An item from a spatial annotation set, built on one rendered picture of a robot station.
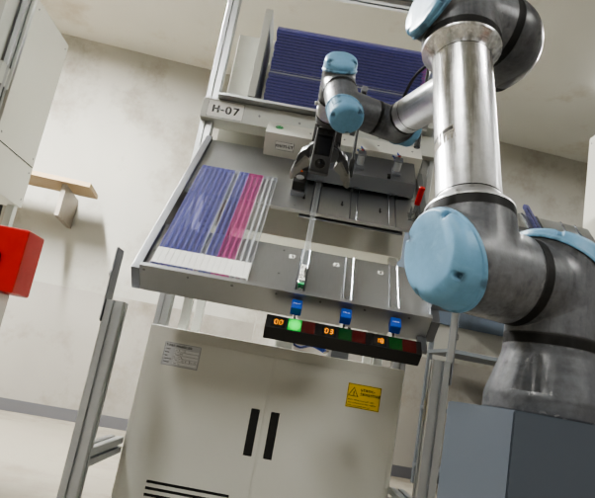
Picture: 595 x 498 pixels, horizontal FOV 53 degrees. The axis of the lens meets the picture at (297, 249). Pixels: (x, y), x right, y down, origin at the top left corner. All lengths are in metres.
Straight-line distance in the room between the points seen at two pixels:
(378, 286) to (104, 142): 3.64
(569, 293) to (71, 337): 4.03
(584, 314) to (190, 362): 1.10
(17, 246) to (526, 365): 1.22
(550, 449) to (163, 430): 1.13
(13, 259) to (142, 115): 3.37
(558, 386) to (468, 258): 0.19
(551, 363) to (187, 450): 1.10
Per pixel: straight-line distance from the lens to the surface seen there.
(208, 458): 1.66
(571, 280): 0.80
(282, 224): 2.03
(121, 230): 4.62
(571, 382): 0.78
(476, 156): 0.80
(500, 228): 0.74
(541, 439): 0.74
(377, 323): 1.37
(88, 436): 1.40
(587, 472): 0.77
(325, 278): 1.42
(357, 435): 1.65
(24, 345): 4.62
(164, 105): 4.91
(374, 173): 1.78
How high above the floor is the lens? 0.54
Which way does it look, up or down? 12 degrees up
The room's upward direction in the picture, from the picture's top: 11 degrees clockwise
